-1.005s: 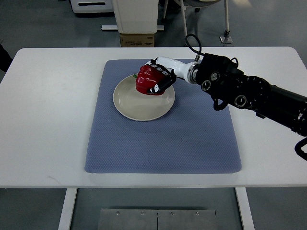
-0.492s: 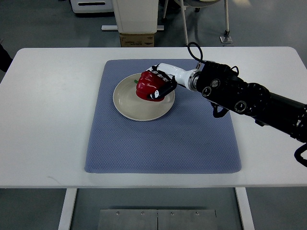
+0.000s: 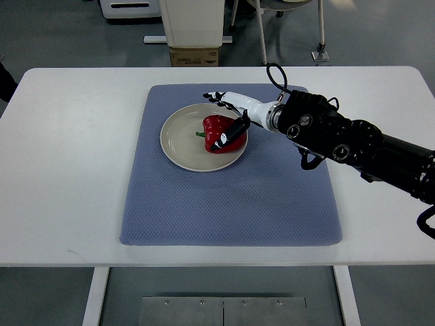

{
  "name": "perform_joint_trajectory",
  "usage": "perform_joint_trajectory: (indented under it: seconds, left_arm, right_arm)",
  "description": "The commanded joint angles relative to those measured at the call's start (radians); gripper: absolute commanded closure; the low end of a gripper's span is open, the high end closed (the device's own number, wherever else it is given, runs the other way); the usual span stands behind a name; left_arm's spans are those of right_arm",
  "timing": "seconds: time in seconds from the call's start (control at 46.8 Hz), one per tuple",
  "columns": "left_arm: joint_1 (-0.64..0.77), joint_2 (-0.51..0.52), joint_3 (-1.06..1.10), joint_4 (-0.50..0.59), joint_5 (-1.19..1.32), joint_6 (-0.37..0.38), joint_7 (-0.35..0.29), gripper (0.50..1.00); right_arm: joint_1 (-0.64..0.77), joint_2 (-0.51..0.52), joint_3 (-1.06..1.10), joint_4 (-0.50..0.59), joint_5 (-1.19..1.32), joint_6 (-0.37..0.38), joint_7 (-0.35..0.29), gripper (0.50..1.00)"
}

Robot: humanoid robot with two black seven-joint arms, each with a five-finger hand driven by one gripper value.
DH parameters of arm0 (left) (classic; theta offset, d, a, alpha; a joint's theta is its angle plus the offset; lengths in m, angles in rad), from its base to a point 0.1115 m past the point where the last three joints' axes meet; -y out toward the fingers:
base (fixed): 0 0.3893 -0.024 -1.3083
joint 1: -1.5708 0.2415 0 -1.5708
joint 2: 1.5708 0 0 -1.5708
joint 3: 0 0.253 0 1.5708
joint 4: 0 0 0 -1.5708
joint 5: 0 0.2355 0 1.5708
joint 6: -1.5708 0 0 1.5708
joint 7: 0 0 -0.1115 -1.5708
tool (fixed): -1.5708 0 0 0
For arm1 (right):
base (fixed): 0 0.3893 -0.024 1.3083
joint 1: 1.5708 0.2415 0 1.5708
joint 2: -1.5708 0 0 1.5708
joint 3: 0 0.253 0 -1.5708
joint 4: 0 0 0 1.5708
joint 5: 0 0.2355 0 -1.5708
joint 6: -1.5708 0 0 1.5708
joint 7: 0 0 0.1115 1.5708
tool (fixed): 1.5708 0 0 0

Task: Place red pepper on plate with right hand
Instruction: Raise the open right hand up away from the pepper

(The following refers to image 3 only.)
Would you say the white right table leg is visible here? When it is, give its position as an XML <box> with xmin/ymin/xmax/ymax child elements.
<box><xmin>333</xmin><ymin>266</ymin><xmax>361</xmax><ymax>326</ymax></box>

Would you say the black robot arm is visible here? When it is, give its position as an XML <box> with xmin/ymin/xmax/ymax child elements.
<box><xmin>267</xmin><ymin>84</ymin><xmax>434</xmax><ymax>238</ymax></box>

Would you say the chair with metal legs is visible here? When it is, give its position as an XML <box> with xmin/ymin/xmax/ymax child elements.
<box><xmin>247</xmin><ymin>0</ymin><xmax>326</xmax><ymax>65</ymax></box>

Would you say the cardboard box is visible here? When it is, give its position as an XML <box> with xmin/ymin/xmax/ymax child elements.
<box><xmin>169</xmin><ymin>48</ymin><xmax>219</xmax><ymax>67</ymax></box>

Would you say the red bell pepper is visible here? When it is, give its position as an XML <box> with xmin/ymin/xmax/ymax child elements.
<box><xmin>195</xmin><ymin>115</ymin><xmax>247</xmax><ymax>154</ymax></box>

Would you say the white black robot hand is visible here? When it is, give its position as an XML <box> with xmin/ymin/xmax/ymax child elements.
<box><xmin>203</xmin><ymin>92</ymin><xmax>284</xmax><ymax>152</ymax></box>

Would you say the white left table leg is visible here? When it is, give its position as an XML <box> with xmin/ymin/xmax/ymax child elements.
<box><xmin>82</xmin><ymin>267</ymin><xmax>109</xmax><ymax>326</ymax></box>

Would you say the white pedestal column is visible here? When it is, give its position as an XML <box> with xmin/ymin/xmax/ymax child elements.
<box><xmin>143</xmin><ymin>0</ymin><xmax>232</xmax><ymax>48</ymax></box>

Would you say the small metal floor plate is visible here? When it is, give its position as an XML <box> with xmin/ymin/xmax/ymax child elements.
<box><xmin>311</xmin><ymin>51</ymin><xmax>330</xmax><ymax>64</ymax></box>

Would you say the cream round plate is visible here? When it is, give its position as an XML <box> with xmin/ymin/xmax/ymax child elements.
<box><xmin>160</xmin><ymin>103</ymin><xmax>247</xmax><ymax>173</ymax></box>

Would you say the blue textured mat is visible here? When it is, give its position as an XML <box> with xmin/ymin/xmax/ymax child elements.
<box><xmin>120</xmin><ymin>84</ymin><xmax>342</xmax><ymax>247</ymax></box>

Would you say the white table leg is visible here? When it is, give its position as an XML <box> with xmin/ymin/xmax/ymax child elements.
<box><xmin>82</xmin><ymin>267</ymin><xmax>109</xmax><ymax>326</ymax></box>
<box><xmin>333</xmin><ymin>266</ymin><xmax>361</xmax><ymax>326</ymax></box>

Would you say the dark object at left edge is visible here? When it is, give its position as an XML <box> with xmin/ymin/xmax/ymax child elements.
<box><xmin>0</xmin><ymin>62</ymin><xmax>18</xmax><ymax>103</ymax></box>

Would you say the white machine with slot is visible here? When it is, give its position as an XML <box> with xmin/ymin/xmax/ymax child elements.
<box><xmin>99</xmin><ymin>0</ymin><xmax>160</xmax><ymax>19</ymax></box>

